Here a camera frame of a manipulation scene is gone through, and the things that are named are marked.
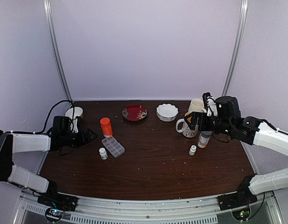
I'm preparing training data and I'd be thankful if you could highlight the clear pill organizer box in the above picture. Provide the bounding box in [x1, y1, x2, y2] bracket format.
[102, 136, 125, 158]

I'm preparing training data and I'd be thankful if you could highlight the red patterned plate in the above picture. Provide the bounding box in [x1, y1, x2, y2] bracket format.
[122, 105, 148, 121]

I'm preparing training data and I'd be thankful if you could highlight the right circuit board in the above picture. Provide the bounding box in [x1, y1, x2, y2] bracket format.
[232, 207, 251, 222]

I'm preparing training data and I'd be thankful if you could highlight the left aluminium frame post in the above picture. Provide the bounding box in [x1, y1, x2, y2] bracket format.
[43, 0, 72, 101]

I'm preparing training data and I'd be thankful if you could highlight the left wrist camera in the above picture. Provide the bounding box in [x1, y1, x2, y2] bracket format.
[70, 116, 81, 133]

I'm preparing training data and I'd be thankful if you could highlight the circuit board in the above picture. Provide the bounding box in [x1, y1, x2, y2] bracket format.
[232, 207, 251, 222]
[44, 207, 64, 223]

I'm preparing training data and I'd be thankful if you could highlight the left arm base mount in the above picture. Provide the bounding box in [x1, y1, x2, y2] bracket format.
[37, 194, 78, 211]

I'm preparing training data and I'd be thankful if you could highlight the small white pill bottle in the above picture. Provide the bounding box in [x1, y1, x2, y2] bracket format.
[99, 147, 108, 160]
[189, 145, 197, 156]

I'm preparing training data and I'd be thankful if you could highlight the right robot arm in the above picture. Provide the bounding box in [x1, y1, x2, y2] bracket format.
[184, 92, 288, 206]

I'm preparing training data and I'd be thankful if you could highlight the white fluted bowl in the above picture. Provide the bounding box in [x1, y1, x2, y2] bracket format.
[156, 104, 179, 122]

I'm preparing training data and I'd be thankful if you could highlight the yellow inside patterned mug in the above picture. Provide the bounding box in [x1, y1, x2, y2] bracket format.
[176, 119, 198, 138]

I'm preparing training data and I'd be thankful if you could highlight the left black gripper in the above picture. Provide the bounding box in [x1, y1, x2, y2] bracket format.
[61, 128, 98, 149]

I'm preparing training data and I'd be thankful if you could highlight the orange pill bottle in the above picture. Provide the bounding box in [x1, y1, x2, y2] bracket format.
[100, 117, 113, 137]

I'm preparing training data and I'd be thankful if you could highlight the left circuit board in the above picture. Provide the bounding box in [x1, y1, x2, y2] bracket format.
[44, 207, 64, 223]

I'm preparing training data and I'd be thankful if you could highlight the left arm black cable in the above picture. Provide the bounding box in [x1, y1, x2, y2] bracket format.
[41, 100, 76, 135]

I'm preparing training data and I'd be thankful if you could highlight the aluminium frame post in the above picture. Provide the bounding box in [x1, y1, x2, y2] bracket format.
[43, 0, 72, 101]
[222, 0, 249, 96]

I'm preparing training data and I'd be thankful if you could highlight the right aluminium frame post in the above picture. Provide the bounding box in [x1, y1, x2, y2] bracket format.
[222, 0, 249, 96]

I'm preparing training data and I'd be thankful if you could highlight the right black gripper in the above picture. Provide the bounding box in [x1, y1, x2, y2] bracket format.
[184, 112, 233, 136]

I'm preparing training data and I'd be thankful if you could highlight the white rice bowl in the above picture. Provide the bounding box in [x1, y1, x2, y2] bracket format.
[65, 107, 84, 119]

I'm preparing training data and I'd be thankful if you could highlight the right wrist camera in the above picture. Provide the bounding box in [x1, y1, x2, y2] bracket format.
[202, 92, 218, 116]

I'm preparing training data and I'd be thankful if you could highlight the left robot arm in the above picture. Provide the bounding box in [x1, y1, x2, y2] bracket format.
[0, 116, 98, 207]

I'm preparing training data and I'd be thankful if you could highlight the amber bottle grey cap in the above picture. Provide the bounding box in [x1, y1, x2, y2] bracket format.
[197, 131, 212, 148]

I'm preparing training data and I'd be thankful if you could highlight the cream ribbed mug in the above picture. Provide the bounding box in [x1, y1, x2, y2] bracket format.
[188, 98, 207, 113]

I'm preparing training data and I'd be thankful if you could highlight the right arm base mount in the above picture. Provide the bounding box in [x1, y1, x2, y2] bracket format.
[218, 192, 258, 211]

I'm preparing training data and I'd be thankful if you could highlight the aluminium front rail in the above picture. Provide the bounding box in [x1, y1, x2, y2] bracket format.
[14, 186, 282, 224]

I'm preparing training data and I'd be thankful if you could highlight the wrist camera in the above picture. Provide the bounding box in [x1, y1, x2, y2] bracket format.
[202, 92, 218, 116]
[70, 116, 81, 133]

